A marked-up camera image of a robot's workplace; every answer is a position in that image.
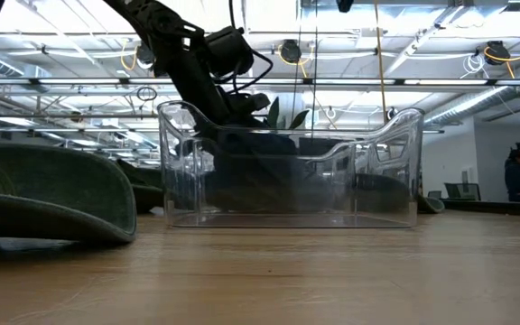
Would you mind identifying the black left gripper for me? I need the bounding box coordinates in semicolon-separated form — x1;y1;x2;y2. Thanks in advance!
169;44;273;128

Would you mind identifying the blue bucket hat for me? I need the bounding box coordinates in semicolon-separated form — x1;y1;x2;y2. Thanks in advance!
203;130;309;213

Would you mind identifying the grey green bucket hat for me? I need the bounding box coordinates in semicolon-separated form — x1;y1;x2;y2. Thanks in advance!
115;157;167;214

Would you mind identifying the dark green bucket hat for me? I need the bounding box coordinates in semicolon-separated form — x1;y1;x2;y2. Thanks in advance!
0;143;138;247

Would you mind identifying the snake plant in white pot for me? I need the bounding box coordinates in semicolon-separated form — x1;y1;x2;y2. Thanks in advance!
266;97;310;130

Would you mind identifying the clear plastic bin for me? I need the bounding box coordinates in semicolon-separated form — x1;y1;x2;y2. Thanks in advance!
156;99;425;229

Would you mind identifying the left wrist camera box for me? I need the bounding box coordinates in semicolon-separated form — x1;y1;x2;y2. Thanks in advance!
205;25;255;79

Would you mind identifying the black ceiling cable reel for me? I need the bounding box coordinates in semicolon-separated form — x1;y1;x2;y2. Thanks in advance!
135;41;169;78
484;40;512;67
280;39;302;64

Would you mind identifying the black camera cable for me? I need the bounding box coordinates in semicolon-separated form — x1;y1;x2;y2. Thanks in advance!
227;0;274;94

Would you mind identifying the hanging wire ring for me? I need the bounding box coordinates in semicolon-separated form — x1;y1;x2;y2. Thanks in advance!
136;86;158;102

